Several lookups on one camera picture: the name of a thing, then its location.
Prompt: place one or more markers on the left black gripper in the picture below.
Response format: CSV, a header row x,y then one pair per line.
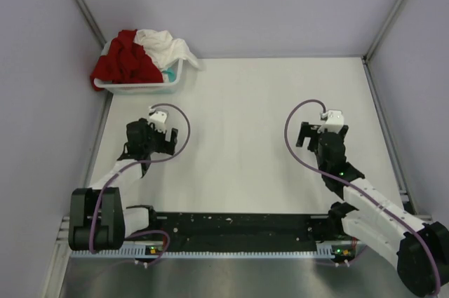
x,y
165,146

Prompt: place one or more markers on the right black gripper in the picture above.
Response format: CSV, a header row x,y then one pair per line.
x,y
309,130

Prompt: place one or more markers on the red t shirt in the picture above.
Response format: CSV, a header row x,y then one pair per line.
x,y
125,62

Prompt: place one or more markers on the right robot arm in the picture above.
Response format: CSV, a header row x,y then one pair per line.
x,y
416,249

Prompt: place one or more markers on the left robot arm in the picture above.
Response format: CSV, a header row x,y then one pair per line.
x,y
96,218

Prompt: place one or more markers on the white plastic basket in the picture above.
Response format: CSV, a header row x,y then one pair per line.
x,y
137,87

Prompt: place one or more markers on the teal garment in basket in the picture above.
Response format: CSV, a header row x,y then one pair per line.
x,y
169,75

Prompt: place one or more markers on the white t shirt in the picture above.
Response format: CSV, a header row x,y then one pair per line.
x,y
163,49

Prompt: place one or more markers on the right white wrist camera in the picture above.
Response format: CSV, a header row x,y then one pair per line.
x,y
333,121

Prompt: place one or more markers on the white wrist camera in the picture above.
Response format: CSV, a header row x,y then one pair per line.
x,y
333,121
157,118

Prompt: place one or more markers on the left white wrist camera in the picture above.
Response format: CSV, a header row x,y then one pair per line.
x,y
157,118

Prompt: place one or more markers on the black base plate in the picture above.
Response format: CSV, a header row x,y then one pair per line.
x,y
238,232

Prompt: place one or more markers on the right aluminium corner post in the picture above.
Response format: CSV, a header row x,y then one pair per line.
x,y
384,29

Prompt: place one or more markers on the aluminium corner post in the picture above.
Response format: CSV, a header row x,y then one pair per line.
x,y
91,22
384,29

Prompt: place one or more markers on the grey slotted cable duct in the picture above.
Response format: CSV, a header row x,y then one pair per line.
x,y
147,252

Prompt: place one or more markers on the left aluminium corner post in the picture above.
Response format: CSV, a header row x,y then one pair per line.
x,y
91,22

